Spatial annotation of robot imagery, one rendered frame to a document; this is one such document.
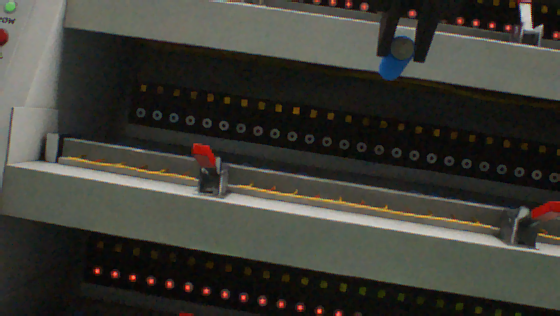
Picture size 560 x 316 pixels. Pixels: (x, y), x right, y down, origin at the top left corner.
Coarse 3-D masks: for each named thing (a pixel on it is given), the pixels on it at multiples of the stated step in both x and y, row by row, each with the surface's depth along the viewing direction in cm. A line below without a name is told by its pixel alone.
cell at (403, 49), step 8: (400, 40) 37; (408, 40) 37; (392, 48) 37; (400, 48) 37; (408, 48) 37; (392, 56) 37; (400, 56) 37; (408, 56) 37; (384, 64) 40; (392, 64) 38; (400, 64) 37; (384, 72) 41; (392, 72) 40; (400, 72) 41
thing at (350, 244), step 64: (64, 128) 56; (128, 128) 65; (64, 192) 47; (128, 192) 46; (512, 192) 63; (256, 256) 46; (320, 256) 45; (384, 256) 45; (448, 256) 45; (512, 256) 44
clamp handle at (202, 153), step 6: (198, 144) 41; (198, 150) 41; (204, 150) 41; (210, 150) 42; (198, 156) 41; (204, 156) 41; (210, 156) 42; (198, 162) 43; (204, 162) 43; (210, 162) 43; (216, 162) 48; (210, 168) 45; (216, 168) 46; (210, 174) 48; (216, 174) 47
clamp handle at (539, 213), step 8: (520, 208) 46; (536, 208) 42; (544, 208) 40; (552, 208) 39; (520, 216) 46; (528, 216) 44; (536, 216) 42; (544, 216) 41; (552, 216) 41; (520, 224) 46; (528, 224) 45
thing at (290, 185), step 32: (96, 160) 51; (128, 160) 52; (160, 160) 52; (192, 160) 51; (288, 192) 51; (320, 192) 51; (352, 192) 50; (384, 192) 50; (480, 224) 48; (544, 224) 49
